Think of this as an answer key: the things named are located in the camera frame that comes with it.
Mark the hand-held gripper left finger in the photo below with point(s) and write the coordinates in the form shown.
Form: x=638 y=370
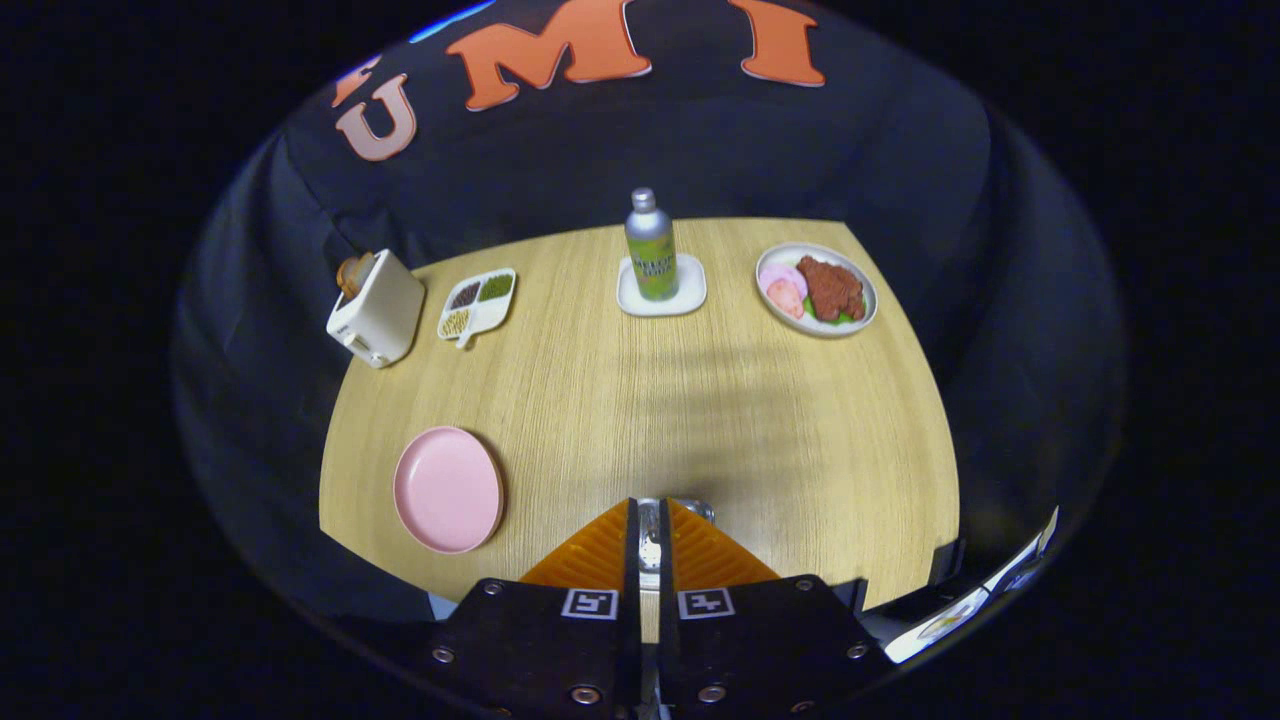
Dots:
x=631 y=560

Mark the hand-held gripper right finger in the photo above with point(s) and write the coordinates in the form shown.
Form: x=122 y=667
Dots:
x=667 y=560

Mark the brown toast slice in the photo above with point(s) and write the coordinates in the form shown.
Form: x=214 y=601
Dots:
x=366 y=265
x=348 y=277

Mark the green beans pile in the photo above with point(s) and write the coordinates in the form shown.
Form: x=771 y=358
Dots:
x=496 y=286

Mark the white divided snack dish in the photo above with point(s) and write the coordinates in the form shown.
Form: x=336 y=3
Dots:
x=490 y=317

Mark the pink ham slices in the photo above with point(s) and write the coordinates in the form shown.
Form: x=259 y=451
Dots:
x=782 y=290

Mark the white oval food plate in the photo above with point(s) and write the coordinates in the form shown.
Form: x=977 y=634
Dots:
x=865 y=275

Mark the dark red beans pile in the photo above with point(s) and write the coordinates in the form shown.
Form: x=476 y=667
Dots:
x=465 y=295

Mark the white square coaster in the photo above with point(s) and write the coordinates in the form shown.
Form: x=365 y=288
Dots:
x=690 y=295

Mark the white toaster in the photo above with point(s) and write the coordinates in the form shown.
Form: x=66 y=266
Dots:
x=385 y=315

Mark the red meat pieces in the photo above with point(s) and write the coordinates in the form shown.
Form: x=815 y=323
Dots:
x=830 y=288

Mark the yellow soybeans pile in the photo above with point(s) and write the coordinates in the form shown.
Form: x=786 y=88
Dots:
x=455 y=323

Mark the pink plate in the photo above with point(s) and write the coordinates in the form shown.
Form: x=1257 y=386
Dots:
x=448 y=490

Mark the green soda bottle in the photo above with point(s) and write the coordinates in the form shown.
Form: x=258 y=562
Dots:
x=652 y=255

